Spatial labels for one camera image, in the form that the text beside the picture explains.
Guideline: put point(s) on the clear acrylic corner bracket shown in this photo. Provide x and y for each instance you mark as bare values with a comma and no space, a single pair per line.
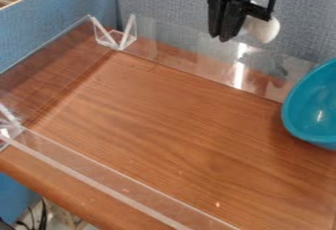
115,39

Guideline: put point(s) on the clear acrylic left barrier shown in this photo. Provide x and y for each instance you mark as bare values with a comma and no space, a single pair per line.
34,85

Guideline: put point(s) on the clear acrylic front bracket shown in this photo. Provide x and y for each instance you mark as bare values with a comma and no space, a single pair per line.
10,126

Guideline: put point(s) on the clear acrylic front barrier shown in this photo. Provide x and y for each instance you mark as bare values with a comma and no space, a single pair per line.
119,186

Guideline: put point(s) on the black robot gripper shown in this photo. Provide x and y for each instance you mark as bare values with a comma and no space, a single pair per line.
230,12

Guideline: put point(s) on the blue plastic bowl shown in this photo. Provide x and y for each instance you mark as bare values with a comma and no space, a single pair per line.
308,111

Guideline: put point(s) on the white brown mushroom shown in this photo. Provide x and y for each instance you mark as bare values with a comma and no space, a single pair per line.
263,30

